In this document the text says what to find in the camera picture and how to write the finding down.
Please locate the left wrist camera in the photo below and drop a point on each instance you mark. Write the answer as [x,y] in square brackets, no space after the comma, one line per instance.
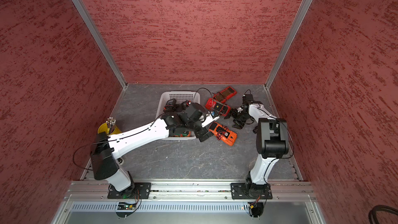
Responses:
[209,118]

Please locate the orange black multimeter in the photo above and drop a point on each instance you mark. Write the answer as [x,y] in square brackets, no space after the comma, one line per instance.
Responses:
[183,135]

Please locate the orange long multimeter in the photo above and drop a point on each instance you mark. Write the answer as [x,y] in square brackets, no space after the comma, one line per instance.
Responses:
[223,133]

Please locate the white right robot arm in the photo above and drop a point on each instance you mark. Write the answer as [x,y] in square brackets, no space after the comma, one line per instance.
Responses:
[272,144]

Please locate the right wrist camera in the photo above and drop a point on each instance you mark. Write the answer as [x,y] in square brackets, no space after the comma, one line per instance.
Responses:
[248,99]

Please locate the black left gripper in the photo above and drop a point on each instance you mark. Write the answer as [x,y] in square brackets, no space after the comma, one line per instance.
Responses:
[199,133]

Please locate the metal probes in cup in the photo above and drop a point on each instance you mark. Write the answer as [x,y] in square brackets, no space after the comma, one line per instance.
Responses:
[111,123]

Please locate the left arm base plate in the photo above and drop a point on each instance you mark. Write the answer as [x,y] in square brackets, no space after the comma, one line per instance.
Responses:
[139,191]

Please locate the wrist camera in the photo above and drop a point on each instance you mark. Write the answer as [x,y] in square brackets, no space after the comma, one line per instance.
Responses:
[248,99]
[209,118]

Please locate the small black multimeter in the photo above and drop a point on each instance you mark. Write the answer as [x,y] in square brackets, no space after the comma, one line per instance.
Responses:
[170,106]

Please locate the dark red multimeter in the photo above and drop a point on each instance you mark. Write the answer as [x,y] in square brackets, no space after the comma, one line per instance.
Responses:
[225,94]

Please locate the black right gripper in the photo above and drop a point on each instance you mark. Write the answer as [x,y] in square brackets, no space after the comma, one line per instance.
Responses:
[233,113]

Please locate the yellow cup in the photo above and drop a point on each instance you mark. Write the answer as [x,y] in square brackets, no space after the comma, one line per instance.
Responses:
[104,128]

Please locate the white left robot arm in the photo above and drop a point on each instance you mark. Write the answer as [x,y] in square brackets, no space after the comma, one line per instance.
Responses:
[105,152]

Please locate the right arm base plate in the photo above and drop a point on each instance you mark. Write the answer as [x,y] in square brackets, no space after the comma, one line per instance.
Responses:
[241,191]

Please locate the red clamp meter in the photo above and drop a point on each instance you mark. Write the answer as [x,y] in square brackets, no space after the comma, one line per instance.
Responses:
[219,108]

